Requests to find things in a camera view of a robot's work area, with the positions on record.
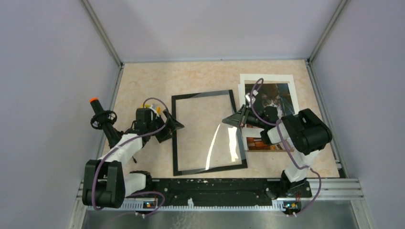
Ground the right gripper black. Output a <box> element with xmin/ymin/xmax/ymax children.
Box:
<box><xmin>222</xmin><ymin>104</ymin><xmax>267</xmax><ymax>129</ymax></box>

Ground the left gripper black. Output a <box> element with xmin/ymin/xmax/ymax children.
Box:
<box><xmin>147</xmin><ymin>109</ymin><xmax>184</xmax><ymax>143</ymax></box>

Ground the white photo mat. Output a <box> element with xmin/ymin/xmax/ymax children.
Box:
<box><xmin>238</xmin><ymin>73</ymin><xmax>299</xmax><ymax>151</ymax></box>

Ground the cat photo print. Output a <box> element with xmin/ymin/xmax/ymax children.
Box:
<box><xmin>246</xmin><ymin>83</ymin><xmax>295</xmax><ymax>152</ymax></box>

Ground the black picture frame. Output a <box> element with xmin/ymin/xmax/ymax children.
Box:
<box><xmin>171</xmin><ymin>90</ymin><xmax>248</xmax><ymax>177</ymax></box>

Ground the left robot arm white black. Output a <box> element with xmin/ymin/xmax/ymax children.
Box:
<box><xmin>82</xmin><ymin>107</ymin><xmax>184</xmax><ymax>209</ymax></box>

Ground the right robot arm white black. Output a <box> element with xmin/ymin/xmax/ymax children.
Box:
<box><xmin>222</xmin><ymin>105</ymin><xmax>332</xmax><ymax>198</ymax></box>

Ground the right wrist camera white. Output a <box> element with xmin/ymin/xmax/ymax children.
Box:
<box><xmin>245</xmin><ymin>90</ymin><xmax>258</xmax><ymax>107</ymax></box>

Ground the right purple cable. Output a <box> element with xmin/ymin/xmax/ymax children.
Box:
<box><xmin>249</xmin><ymin>78</ymin><xmax>322</xmax><ymax>217</ymax></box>

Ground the purple cable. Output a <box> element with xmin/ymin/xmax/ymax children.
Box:
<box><xmin>91</xmin><ymin>97</ymin><xmax>168</xmax><ymax>219</ymax></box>
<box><xmin>249</xmin><ymin>78</ymin><xmax>322</xmax><ymax>217</ymax></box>

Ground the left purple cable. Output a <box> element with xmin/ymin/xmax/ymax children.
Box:
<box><xmin>91</xmin><ymin>97</ymin><xmax>168</xmax><ymax>219</ymax></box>

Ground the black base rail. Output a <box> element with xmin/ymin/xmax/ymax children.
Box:
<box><xmin>123</xmin><ymin>177</ymin><xmax>312</xmax><ymax>210</ymax></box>

